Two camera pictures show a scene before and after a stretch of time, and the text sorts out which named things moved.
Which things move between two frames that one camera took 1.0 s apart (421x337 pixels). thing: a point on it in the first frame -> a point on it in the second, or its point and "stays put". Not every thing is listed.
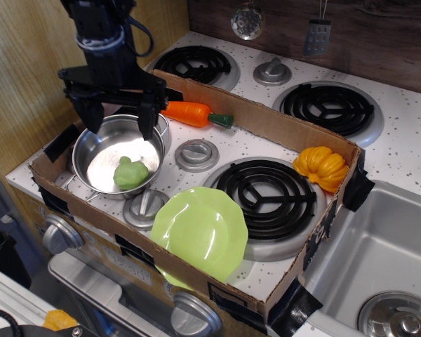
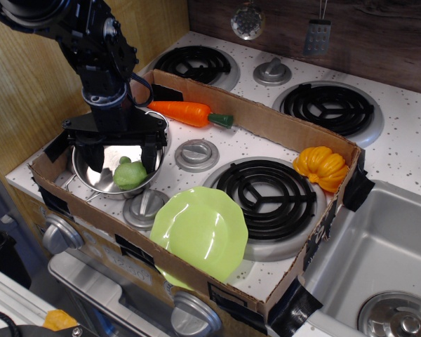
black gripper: x=110 y=76 -> x=121 y=126
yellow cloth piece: x=59 y=319 stays put
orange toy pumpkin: x=321 y=166 stays put
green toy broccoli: x=130 y=174 stays put
